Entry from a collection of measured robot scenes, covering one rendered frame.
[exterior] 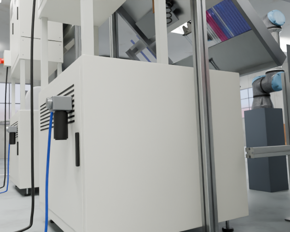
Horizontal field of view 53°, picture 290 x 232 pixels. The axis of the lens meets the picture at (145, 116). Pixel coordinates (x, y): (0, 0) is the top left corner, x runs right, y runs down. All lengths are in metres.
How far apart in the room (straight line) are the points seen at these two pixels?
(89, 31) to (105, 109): 0.24
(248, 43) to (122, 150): 0.87
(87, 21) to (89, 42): 0.06
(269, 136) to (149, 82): 1.28
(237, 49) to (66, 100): 0.93
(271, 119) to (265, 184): 0.43
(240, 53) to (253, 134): 0.75
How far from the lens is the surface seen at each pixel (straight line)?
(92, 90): 0.86
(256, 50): 1.51
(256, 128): 2.12
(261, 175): 2.12
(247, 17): 1.36
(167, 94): 0.98
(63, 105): 0.92
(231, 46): 1.55
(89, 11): 0.94
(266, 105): 2.13
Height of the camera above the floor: 0.36
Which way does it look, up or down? 5 degrees up
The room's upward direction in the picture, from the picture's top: 2 degrees counter-clockwise
